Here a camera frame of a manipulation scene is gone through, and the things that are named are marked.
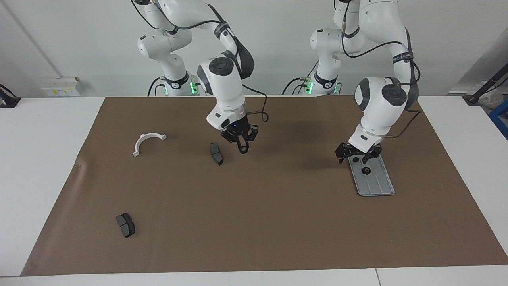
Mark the white wall socket box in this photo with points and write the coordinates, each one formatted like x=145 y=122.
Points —
x=63 y=87

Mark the clear plastic bag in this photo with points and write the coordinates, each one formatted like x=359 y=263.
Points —
x=492 y=99

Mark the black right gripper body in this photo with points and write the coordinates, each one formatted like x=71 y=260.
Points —
x=238 y=128

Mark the dark grey brake pad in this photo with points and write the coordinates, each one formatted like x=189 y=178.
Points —
x=216 y=155
x=126 y=225

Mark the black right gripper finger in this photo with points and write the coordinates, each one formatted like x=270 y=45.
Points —
x=231 y=137
x=253 y=134

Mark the blue crate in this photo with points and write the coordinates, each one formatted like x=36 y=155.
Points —
x=502 y=117

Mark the white curved plastic bracket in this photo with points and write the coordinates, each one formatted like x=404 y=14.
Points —
x=143 y=138

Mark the black table clamp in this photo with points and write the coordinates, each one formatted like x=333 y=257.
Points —
x=10 y=102

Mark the brown table mat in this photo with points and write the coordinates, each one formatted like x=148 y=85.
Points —
x=278 y=218

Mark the silver metal tray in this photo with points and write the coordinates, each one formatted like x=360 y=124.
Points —
x=377 y=182

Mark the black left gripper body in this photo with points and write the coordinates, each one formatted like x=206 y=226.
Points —
x=363 y=150

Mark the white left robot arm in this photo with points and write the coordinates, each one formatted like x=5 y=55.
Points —
x=381 y=107

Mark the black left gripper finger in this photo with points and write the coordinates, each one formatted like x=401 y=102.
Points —
x=373 y=154
x=341 y=150

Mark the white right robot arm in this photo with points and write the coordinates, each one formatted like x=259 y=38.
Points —
x=224 y=85

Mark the black pole stand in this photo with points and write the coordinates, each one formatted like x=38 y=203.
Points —
x=486 y=85

